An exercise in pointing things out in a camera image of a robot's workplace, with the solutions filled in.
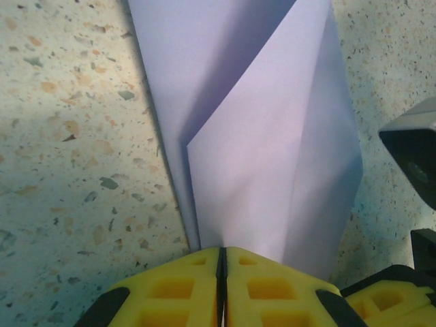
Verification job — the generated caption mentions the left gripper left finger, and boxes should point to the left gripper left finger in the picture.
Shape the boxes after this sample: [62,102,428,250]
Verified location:
[81,247,224,327]

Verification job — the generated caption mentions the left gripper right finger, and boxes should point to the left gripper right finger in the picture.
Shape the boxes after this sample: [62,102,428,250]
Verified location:
[223,245,362,327]

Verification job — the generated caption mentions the purple paper sheet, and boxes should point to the purple paper sheet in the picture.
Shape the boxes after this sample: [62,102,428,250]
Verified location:
[128,0,362,283]

